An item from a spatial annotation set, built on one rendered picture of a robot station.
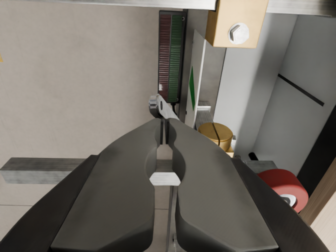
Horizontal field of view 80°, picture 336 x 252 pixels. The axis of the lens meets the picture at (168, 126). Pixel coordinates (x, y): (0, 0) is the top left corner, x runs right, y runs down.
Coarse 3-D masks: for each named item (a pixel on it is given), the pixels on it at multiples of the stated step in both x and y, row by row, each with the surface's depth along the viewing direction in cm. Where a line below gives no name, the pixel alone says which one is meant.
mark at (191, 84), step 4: (192, 68) 36; (192, 72) 35; (192, 76) 35; (192, 80) 35; (192, 84) 35; (192, 88) 35; (192, 92) 35; (192, 96) 35; (192, 100) 35; (192, 104) 34
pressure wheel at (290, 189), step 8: (264, 176) 29; (272, 176) 29; (280, 176) 28; (288, 176) 28; (272, 184) 28; (280, 184) 27; (288, 184) 27; (296, 184) 27; (280, 192) 27; (288, 192) 28; (296, 192) 28; (304, 192) 28; (288, 200) 29; (296, 200) 29; (304, 200) 29; (296, 208) 29
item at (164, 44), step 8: (160, 16) 34; (168, 16) 34; (160, 24) 34; (168, 24) 35; (160, 32) 35; (168, 32) 35; (160, 40) 36; (168, 40) 36; (160, 48) 37; (168, 48) 37; (160, 56) 37; (168, 56) 37; (160, 64) 38; (168, 64) 38; (160, 72) 39; (160, 80) 40; (160, 88) 41
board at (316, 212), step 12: (324, 180) 30; (312, 192) 33; (324, 192) 30; (312, 204) 33; (324, 204) 30; (312, 216) 33; (324, 216) 32; (312, 228) 34; (324, 228) 34; (324, 240) 36
